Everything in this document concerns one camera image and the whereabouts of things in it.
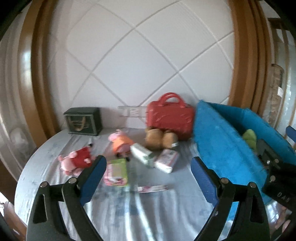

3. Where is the pig plush red dress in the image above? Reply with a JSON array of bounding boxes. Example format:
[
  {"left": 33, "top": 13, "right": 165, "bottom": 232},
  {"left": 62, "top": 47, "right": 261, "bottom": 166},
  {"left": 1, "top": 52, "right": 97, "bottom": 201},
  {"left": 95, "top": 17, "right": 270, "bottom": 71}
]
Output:
[{"left": 58, "top": 144, "right": 96, "bottom": 176}]

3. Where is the pink green wipes pack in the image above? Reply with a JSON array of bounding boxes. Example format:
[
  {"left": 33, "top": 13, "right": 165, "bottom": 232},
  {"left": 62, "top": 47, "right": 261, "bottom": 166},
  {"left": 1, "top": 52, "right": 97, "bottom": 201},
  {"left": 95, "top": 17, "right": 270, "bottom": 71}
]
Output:
[{"left": 103, "top": 158, "right": 128, "bottom": 187}]

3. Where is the pink tissue packet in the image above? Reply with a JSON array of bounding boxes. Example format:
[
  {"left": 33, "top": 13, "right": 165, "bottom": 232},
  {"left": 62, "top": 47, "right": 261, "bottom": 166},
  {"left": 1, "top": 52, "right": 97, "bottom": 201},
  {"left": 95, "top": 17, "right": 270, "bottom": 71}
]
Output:
[{"left": 137, "top": 185, "right": 168, "bottom": 193}]

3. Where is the pink white tissue pack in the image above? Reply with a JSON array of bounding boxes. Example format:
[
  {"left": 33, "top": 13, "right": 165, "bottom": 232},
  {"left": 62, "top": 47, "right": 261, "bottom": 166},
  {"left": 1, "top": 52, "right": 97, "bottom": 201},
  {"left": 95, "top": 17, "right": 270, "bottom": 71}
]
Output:
[{"left": 154, "top": 149, "right": 179, "bottom": 174}]

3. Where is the pig plush orange dress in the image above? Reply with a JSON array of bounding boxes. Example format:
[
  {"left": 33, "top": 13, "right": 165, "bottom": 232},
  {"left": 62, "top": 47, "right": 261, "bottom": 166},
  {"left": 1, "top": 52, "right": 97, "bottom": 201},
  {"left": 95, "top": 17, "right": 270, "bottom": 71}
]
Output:
[{"left": 108, "top": 129, "right": 134, "bottom": 162}]

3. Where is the white green carton box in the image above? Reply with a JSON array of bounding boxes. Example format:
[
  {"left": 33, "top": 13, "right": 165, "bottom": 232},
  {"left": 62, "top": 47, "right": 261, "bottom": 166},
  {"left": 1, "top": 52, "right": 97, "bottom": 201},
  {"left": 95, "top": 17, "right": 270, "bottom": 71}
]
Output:
[{"left": 130, "top": 143, "right": 156, "bottom": 168}]

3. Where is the green frog plush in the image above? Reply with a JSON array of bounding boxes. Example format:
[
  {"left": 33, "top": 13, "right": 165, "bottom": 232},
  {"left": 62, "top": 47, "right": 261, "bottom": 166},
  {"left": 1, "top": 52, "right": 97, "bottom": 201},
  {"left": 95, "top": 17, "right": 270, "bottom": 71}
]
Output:
[{"left": 242, "top": 129, "right": 257, "bottom": 151}]

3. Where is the blue storage box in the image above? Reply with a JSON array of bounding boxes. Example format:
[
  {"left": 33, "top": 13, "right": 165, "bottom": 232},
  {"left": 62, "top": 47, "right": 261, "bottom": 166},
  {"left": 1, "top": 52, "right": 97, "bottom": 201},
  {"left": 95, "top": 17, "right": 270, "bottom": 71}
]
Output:
[{"left": 193, "top": 100, "right": 295, "bottom": 209}]

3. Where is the dark green gift bag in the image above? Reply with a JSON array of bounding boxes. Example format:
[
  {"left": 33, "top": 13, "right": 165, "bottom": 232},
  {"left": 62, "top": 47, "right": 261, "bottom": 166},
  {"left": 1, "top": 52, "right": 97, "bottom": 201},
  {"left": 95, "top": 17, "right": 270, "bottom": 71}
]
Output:
[{"left": 64, "top": 107, "right": 103, "bottom": 136}]

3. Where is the rolled patterned mat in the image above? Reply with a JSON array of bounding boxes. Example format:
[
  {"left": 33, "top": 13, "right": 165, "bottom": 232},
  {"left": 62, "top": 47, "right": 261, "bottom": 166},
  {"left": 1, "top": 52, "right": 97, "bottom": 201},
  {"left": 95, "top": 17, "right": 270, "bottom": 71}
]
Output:
[{"left": 266, "top": 64, "right": 285, "bottom": 127}]

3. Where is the brown bear plush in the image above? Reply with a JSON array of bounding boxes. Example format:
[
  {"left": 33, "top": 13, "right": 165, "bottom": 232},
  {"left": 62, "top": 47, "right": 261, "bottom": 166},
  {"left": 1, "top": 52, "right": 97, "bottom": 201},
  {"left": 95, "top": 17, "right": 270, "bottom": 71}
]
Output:
[{"left": 145, "top": 128, "right": 179, "bottom": 151}]

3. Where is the red toy suitcase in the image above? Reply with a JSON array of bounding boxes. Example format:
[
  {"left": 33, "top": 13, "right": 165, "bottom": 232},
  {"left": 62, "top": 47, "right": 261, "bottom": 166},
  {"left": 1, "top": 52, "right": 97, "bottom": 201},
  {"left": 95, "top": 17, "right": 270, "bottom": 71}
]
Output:
[{"left": 146, "top": 92, "right": 195, "bottom": 141}]

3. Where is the white wall socket strip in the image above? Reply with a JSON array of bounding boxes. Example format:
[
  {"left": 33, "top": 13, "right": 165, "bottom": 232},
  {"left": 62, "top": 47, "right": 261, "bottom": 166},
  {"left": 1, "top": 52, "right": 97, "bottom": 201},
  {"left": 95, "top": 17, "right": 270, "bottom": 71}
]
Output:
[{"left": 117, "top": 106, "right": 147, "bottom": 118}]

